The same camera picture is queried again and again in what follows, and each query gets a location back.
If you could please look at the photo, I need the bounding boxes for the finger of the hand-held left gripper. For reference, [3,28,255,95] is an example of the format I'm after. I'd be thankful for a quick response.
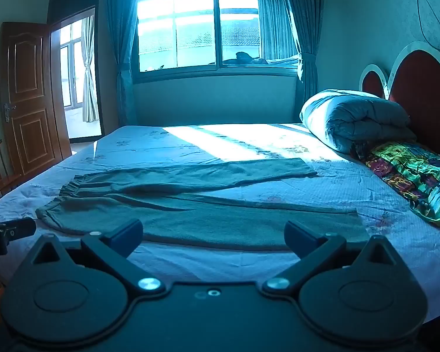
[0,217,37,243]

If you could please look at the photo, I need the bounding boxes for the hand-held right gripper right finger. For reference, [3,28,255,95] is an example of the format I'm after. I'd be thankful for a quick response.
[262,221,397,296]

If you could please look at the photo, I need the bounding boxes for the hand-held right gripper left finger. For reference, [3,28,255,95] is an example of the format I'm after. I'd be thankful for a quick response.
[32,219,165,296]

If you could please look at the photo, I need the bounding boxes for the grey-green pants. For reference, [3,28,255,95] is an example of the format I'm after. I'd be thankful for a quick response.
[35,158,369,252]

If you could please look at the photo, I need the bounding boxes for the wooden chair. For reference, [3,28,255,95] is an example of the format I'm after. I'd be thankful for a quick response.
[0,139,23,200]

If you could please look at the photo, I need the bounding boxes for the bed with floral sheet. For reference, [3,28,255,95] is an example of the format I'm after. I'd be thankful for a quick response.
[0,123,440,323]

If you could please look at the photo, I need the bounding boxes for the brown wooden door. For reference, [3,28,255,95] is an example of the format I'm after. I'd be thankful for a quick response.
[0,22,72,177]

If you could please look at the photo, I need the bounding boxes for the rolled grey quilt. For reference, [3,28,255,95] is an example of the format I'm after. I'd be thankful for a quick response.
[300,89,418,155]

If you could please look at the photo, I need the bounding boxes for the colourful patterned pillow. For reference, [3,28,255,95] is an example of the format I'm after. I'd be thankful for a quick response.
[354,141,440,228]

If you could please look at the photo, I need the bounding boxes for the light balcony curtain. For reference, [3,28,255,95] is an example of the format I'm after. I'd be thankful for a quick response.
[81,15,99,123]

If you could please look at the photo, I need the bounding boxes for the balcony window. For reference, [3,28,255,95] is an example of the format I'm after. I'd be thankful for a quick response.
[60,22,85,109]

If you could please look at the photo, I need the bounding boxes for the blue curtain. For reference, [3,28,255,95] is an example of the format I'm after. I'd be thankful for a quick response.
[280,0,319,105]
[103,0,143,125]

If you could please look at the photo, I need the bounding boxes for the dark object on windowsill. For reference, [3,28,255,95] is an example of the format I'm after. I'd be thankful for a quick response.
[223,52,268,65]

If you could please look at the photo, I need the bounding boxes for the red and white headboard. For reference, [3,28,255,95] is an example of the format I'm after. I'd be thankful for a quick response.
[359,42,440,155]

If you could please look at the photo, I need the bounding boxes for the sheer window curtain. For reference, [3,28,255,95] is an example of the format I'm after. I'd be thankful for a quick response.
[257,0,301,61]

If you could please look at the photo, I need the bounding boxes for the large framed window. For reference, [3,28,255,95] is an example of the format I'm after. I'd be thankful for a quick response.
[132,0,305,81]

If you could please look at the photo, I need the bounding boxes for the dark wooden door frame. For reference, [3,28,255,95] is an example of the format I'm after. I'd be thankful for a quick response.
[47,0,111,147]

